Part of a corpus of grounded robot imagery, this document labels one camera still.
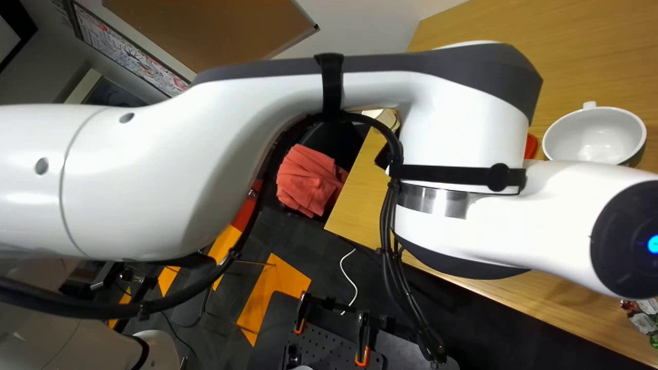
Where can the green white sweet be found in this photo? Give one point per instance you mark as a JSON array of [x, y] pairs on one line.
[[629, 306], [647, 324]]

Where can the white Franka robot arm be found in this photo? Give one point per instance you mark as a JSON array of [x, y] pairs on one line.
[[206, 166]]

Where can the coral pink cloth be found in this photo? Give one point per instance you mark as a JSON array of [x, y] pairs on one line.
[[308, 180]]

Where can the black office chair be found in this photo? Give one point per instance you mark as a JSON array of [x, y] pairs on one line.
[[342, 140]]

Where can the black orange bar clamp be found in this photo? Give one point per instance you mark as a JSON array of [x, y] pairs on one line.
[[363, 340], [306, 312]]

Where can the white bowl green rim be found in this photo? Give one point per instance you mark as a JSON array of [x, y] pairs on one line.
[[593, 137]]

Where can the cork board silver frame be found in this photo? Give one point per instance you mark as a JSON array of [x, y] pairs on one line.
[[206, 32]]

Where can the printed wall poster strip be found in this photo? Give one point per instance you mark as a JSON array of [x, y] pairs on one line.
[[130, 51]]

